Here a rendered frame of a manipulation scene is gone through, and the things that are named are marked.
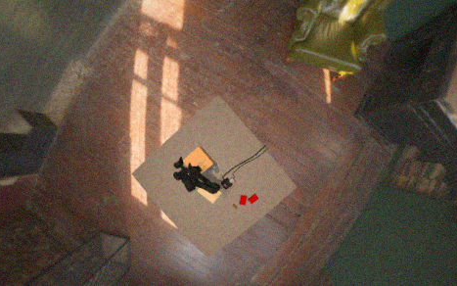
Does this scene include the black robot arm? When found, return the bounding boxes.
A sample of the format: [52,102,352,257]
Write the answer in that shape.
[173,166,220,195]

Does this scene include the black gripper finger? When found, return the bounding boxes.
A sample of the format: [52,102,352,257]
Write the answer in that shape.
[175,158,184,166]
[187,163,196,174]

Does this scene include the beige flat square panel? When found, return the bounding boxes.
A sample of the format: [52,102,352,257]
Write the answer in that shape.
[198,188,221,203]

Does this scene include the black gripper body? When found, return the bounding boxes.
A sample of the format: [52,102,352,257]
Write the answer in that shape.
[174,162,198,179]

